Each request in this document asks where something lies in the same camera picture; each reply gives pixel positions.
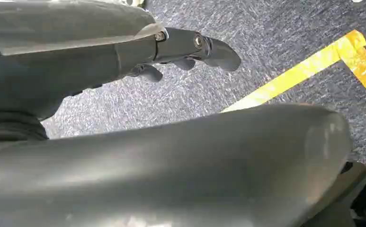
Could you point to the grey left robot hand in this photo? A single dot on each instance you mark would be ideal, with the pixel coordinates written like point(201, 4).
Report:
point(176, 169)

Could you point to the ribbed grey left arm sleeve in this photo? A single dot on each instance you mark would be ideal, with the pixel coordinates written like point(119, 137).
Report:
point(10, 127)

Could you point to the long yellow floor tape strip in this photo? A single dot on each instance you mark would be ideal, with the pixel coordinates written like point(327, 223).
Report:
point(299, 73)

